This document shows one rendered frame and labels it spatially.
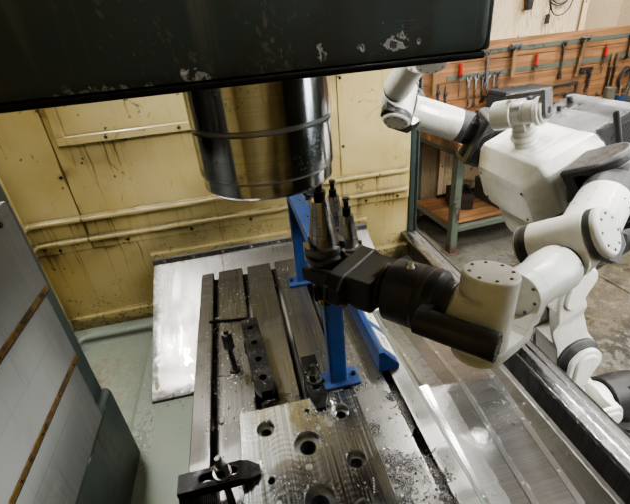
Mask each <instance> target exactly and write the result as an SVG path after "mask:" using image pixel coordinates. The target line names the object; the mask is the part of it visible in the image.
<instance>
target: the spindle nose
mask: <svg viewBox="0 0 630 504"><path fill-rule="evenodd" d="M182 96H183V100H184V104H185V109H186V113H187V117H188V122H189V126H190V128H192V129H191V134H192V139H193V143H194V147H195V152H196V156H197V160H198V165H199V169H200V173H201V176H202V177H203V178H204V183H205V187H206V189H207V190H208V191H209V192H211V193H212V194H214V195H216V196H218V197H221V198H224V199H229V200H236V201H264V200H273V199H280V198H285V197H290V196H294V195H297V194H301V193H304V192H307V191H309V190H312V189H314V188H316V187H318V186H320V185H321V184H323V183H324V182H325V181H326V180H327V179H328V178H329V177H330V176H331V174H332V161H333V144H332V128H331V115H330V114H329V112H330V96H329V80H328V76H324V77H315V78H306V79H297V80H289V81H280V82H271V83H262V84H254V85H245V86H236V87H227V88H219V89H210V90H201V91H192V92H184V93H182Z"/></svg>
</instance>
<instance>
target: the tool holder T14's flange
mask: <svg viewBox="0 0 630 504"><path fill-rule="evenodd" d="M337 236H338V243H337V244H336V245H335V246H333V247H330V248H325V249H317V248H313V247H311V246H310V245H309V236H308V242H303V250H304V258H305V261H306V262H307V263H309V264H310V265H313V266H318V267H326V266H332V265H335V264H338V263H340V262H341V257H340V255H343V256H345V249H344V247H345V240H344V237H343V236H341V235H340V234H337Z"/></svg>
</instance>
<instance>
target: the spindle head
mask: <svg viewBox="0 0 630 504"><path fill-rule="evenodd" d="M494 2H495V0H0V113H9V112H18V111H27V110H35V109H44V108H53V107H61V106H70V105H79V104H88V103H96V102H105V101H114V100H123V99H131V98H140V97H149V96H158V95H166V94H175V93H184V92H192V91H201V90H210V89H219V88H227V87H236V86H245V85H254V84H262V83H271V82H280V81H289V80H297V79H306V78H315V77H324V76H332V75H341V74H350V73H358V72H367V71H376V70H385V69H393V68H402V67H411V66H420V65H428V64H437V63H446V62H455V61H463V60H472V59H481V58H484V56H485V51H483V50H486V49H488V48H489V45H490V36H491V28H492V19H493V11H494Z"/></svg>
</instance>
